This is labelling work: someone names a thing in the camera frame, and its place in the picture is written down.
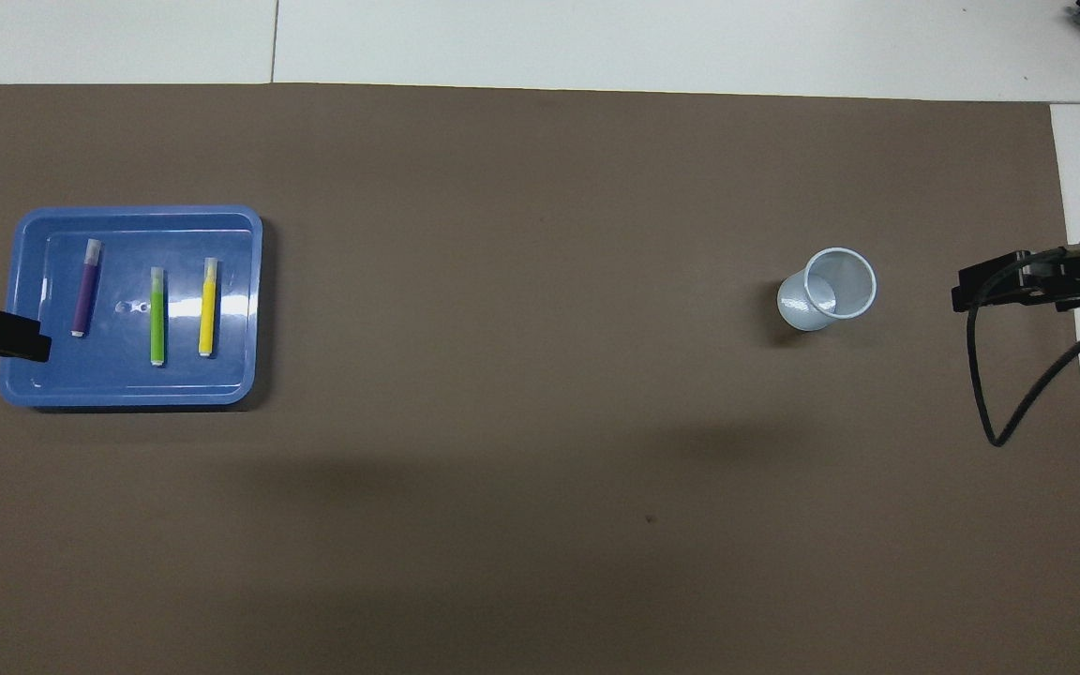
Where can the purple pen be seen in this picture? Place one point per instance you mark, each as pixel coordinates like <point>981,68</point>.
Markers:
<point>86,291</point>

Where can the green pen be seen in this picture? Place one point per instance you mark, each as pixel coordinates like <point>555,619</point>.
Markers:
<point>157,323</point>

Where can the yellow pen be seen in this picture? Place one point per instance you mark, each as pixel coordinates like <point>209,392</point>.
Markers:
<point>208,314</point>

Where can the blue plastic tray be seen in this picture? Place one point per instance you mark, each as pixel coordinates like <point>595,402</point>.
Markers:
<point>127,384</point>

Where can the clear plastic cup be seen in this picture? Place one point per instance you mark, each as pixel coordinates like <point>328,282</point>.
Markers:
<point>807,305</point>

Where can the brown table mat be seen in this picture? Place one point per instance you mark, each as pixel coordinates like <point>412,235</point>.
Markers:
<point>502,516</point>

